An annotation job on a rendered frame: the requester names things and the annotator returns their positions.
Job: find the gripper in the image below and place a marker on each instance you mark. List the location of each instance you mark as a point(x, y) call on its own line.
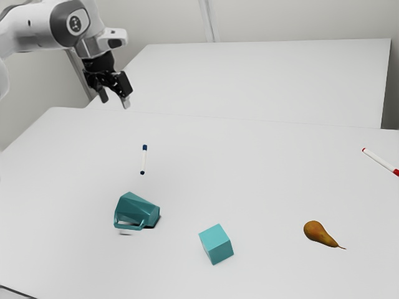
point(99, 67)

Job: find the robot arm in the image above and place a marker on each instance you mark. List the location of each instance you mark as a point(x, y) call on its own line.
point(34, 28)

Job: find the teal faceted mug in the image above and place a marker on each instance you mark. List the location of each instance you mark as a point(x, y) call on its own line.
point(135, 211)

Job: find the white pen with blue cap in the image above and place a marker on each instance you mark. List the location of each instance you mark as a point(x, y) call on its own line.
point(144, 159)

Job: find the teal cube block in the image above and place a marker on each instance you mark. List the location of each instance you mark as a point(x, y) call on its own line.
point(216, 244)

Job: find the brown pear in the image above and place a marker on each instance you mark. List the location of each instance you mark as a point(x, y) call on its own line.
point(319, 234)

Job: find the white pen with red cap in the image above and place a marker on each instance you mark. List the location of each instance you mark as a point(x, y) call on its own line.
point(381, 162)

